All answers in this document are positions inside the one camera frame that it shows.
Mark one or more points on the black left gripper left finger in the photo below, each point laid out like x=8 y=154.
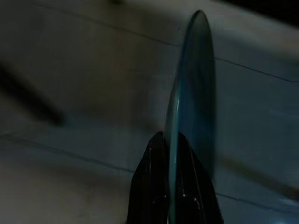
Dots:
x=149 y=186

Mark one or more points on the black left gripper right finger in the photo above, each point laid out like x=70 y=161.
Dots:
x=196 y=193

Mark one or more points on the light blue plate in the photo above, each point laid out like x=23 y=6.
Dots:
x=198 y=81

